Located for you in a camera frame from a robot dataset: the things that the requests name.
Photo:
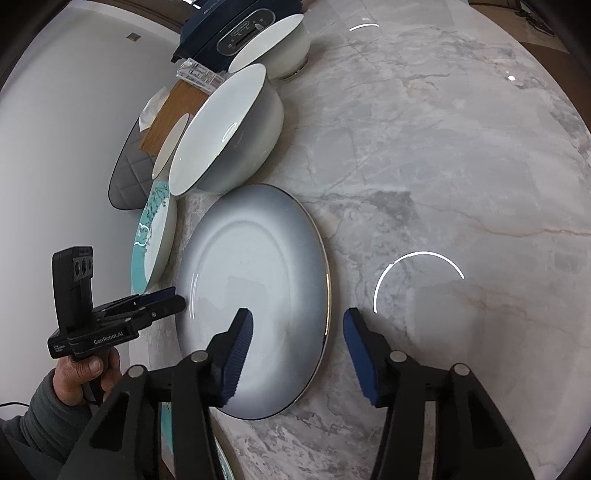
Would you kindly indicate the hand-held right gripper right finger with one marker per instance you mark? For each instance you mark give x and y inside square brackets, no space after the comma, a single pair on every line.
[358,355]

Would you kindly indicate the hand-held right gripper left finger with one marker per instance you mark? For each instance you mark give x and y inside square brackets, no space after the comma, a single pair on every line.
[238,350]

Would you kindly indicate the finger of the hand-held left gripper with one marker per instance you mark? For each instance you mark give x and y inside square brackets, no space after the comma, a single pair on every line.
[171,305]
[159,294]

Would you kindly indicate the large grey gradient plate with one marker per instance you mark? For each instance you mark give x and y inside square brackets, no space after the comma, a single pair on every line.
[258,258]

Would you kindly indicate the large grey bowl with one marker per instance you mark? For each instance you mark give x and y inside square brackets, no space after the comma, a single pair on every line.
[217,124]

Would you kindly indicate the white ceramic bowl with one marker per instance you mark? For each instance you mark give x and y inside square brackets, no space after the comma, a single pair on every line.
[286,50]

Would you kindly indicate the person's left hand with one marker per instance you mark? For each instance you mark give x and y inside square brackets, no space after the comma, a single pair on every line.
[69,376]

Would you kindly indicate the grey quilted chair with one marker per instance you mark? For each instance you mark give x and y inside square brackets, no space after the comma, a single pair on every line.
[129,180]

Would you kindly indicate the white bowl with red flowers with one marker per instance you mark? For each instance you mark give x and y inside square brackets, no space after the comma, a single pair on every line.
[168,147]

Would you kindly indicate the white tissue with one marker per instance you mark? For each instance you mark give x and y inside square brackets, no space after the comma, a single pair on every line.
[150,110]

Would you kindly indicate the wooden tissue box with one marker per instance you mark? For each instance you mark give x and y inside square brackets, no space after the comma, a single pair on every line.
[175,110]

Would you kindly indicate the clear plastic labelled packet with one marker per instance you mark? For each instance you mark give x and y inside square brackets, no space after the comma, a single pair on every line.
[198,74]

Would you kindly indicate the dark blue kitchen appliance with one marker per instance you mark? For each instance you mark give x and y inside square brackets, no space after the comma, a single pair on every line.
[217,27]

